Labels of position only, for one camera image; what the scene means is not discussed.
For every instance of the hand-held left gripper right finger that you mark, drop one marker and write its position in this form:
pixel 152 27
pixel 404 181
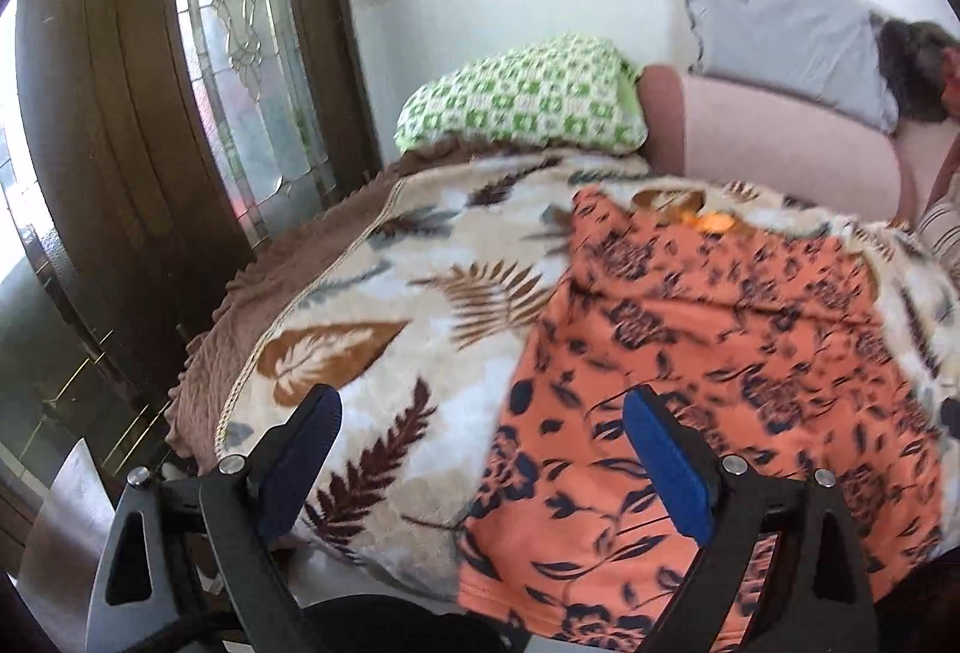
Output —
pixel 667 465

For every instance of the dark furry cushion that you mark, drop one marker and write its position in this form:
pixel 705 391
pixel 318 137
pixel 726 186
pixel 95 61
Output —
pixel 919 68

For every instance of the pink bolster cushion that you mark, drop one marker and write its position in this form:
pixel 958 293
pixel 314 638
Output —
pixel 780 151

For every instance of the grey pillow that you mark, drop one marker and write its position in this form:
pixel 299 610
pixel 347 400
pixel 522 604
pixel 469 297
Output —
pixel 780 23

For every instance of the orange floral garment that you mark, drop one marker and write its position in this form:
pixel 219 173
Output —
pixel 712 338

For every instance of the striped cushion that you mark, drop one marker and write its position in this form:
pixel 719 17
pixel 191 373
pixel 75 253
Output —
pixel 943 218

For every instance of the green checked pillow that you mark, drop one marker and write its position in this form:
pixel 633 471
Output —
pixel 517 98

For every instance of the brown wooden stained-glass door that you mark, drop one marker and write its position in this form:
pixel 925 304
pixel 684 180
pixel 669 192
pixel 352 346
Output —
pixel 127 121

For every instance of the leaf print blanket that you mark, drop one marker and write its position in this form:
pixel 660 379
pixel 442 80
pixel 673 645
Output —
pixel 360 293

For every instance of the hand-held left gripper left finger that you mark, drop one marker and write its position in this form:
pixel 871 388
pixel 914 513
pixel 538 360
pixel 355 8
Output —
pixel 300 458

